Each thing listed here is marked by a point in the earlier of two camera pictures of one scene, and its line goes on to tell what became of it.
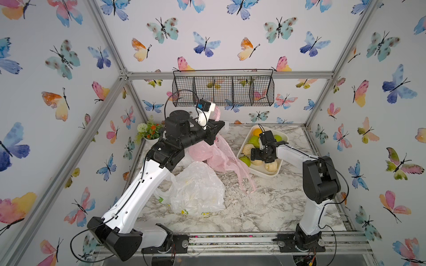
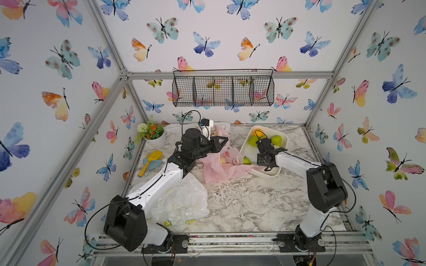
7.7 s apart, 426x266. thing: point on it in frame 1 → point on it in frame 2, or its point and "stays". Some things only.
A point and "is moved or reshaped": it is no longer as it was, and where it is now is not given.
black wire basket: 223,87 stays
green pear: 278,138 stays
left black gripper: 208,133 → 214,146
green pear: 254,140 stays
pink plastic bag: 222,153 is moved or reshaped
